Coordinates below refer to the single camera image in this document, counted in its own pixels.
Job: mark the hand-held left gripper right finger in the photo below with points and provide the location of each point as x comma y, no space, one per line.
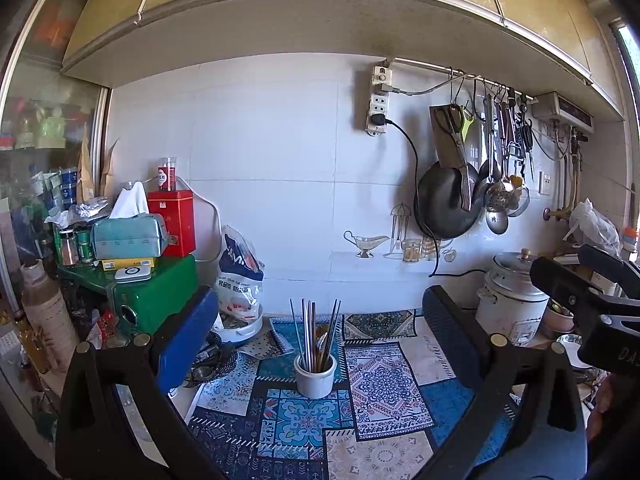
450,340

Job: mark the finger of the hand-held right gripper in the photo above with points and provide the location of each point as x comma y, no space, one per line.
607,260
562,282

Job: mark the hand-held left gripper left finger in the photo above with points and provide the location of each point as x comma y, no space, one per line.
187,330

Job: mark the bundle of metal chopsticks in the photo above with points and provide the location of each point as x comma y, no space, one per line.
331,325

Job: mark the pink chopstick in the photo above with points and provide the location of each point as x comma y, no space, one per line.
310,332

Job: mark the gold spoon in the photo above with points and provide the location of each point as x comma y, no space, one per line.
323,339

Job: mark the dark brown chopstick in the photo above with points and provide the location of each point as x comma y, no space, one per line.
315,332

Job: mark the white ceramic cup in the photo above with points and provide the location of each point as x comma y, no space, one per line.
315,380

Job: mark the person's right hand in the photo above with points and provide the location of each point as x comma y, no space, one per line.
602,410

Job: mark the pink bowl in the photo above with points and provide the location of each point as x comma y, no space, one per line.
557,320

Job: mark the green plastic board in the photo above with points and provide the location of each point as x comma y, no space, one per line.
160,295

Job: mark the patterned ceramic bowl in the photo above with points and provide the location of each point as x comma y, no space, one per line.
569,345

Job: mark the white round bowl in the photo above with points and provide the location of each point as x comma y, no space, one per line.
240,330

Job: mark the white rice cooker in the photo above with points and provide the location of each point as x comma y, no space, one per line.
510,295

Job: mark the blue white plastic bag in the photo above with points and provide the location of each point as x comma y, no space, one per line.
240,275

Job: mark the small white device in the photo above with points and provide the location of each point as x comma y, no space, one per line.
133,274

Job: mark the patterned patchwork mat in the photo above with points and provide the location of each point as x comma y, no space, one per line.
390,395

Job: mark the yellow flat box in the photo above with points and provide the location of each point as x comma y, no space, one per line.
127,263

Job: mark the metal mesh strainer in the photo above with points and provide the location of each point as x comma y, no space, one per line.
520,202

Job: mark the water pipes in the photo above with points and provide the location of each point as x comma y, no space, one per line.
572,170

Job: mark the red tin box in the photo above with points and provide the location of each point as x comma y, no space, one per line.
172,225

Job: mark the metal slotted spoon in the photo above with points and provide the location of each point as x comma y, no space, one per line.
499,197

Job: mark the teal tissue box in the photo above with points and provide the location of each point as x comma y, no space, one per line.
127,240

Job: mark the black wok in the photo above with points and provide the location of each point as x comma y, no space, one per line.
445,205

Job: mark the beige bottle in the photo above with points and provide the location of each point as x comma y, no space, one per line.
47,310

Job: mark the glass spice jar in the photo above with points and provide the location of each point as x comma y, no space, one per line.
69,249

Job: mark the metal ladle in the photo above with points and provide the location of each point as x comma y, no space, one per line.
487,160

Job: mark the white water heater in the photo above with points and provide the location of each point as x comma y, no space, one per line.
562,112

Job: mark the steel cleaver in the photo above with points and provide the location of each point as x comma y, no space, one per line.
452,150

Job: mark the green peeler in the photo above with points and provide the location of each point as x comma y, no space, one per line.
467,125

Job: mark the brown paper bag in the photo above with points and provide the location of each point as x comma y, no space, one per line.
87,170

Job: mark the glass door cabinet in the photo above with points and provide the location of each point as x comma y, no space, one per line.
45,150

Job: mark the white power strip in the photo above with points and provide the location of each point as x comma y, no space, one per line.
379,100

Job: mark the brass wall faucet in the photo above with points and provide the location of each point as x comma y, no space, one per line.
557,214

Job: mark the white wall socket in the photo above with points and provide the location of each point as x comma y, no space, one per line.
545,183

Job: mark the tableware wall sticker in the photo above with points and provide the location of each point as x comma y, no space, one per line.
370,245

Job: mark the metal hanging rail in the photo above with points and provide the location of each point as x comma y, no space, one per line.
450,67

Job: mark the yellow wall cabinet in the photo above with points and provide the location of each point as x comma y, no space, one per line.
325,5

